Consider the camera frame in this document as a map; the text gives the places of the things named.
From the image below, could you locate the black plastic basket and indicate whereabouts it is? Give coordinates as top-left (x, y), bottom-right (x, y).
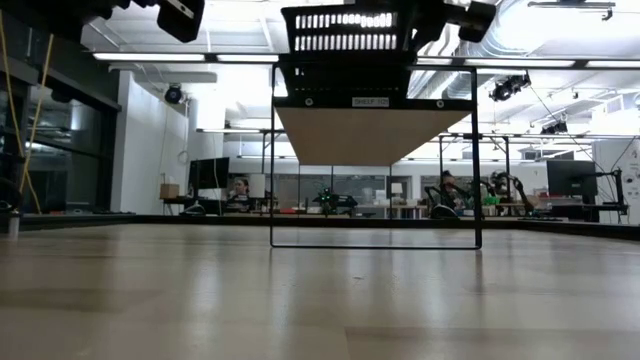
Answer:
top-left (280, 3), bottom-right (417, 55)
top-left (278, 51), bottom-right (417, 100)

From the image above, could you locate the person at workbench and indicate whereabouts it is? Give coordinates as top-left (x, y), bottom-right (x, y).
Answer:
top-left (437, 170), bottom-right (467, 214)

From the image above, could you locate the black computer monitor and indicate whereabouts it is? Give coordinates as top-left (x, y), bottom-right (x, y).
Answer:
top-left (187, 156), bottom-right (231, 192)
top-left (545, 159), bottom-right (599, 199)

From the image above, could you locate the person at desk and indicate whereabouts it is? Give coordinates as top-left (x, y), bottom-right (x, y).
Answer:
top-left (226, 176), bottom-right (252, 214)

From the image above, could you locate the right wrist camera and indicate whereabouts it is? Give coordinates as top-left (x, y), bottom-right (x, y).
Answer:
top-left (456, 0), bottom-right (498, 44)

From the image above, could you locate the black ceiling camera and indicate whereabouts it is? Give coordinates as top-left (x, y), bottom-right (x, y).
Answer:
top-left (163, 84), bottom-right (184, 106)

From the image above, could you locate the wooden shelf black metal frame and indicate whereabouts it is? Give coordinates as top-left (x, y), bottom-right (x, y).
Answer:
top-left (269, 62), bottom-right (484, 251)

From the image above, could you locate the yellow cable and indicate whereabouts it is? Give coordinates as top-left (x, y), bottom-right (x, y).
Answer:
top-left (0, 9), bottom-right (56, 215)

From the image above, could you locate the black table edge rail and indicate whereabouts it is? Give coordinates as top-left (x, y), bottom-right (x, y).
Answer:
top-left (0, 212), bottom-right (640, 242)

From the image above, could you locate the white cylinder post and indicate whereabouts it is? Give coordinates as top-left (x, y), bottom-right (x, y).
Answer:
top-left (6, 209), bottom-right (22, 239)

